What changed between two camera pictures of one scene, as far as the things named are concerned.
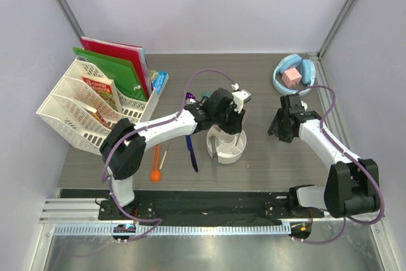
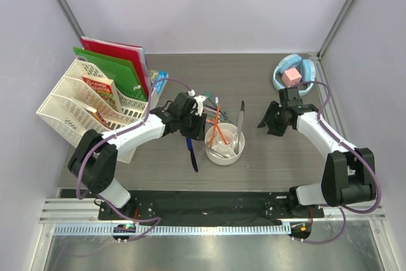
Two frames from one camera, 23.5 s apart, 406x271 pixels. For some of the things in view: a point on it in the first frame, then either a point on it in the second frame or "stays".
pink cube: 290,77 stays
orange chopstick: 155,158 -> 215,124
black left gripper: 236,125 -> 198,132
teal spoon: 206,94 stays
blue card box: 160,81 stays
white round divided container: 226,151 stays
